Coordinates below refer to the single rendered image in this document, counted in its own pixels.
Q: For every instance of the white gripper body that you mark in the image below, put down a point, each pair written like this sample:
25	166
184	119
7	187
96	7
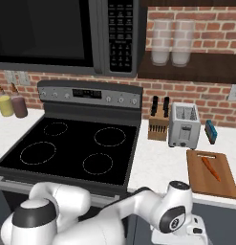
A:
173	239

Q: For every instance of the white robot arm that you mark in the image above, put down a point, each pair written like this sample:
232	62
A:
71	207

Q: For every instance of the wooden cutting board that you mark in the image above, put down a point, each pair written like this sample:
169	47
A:
211	182

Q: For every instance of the orange carrot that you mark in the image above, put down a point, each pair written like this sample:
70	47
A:
211	167

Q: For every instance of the dark grey cupboard front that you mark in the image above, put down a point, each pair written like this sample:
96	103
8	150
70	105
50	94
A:
223	225
1	204

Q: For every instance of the silver toaster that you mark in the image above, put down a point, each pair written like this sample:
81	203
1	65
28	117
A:
184	127

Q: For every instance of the blue sponge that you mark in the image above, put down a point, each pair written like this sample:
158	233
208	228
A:
211	131

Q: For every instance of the wooden knife block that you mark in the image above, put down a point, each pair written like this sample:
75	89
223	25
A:
158	126

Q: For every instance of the black glass hob stove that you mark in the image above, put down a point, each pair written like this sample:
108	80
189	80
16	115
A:
75	146

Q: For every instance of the round steel stove knob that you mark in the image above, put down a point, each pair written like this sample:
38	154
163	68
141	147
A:
43	94
133	101
121	100
54	94
108	99
66	95

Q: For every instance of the clear glass jar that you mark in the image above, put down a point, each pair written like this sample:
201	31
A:
182	44
160	44

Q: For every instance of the maroon squeeze bottle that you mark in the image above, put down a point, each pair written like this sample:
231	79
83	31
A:
19	107

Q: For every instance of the yellow squeeze bottle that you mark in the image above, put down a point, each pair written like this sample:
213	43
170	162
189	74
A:
5	106

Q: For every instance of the black and steel microwave oven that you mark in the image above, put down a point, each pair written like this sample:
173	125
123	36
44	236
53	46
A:
43	32

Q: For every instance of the grey wall socket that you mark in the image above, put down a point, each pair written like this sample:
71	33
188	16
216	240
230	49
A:
234	93
10	77
24	78

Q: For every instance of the dark wooden wall shelf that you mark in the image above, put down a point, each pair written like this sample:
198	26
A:
199	68

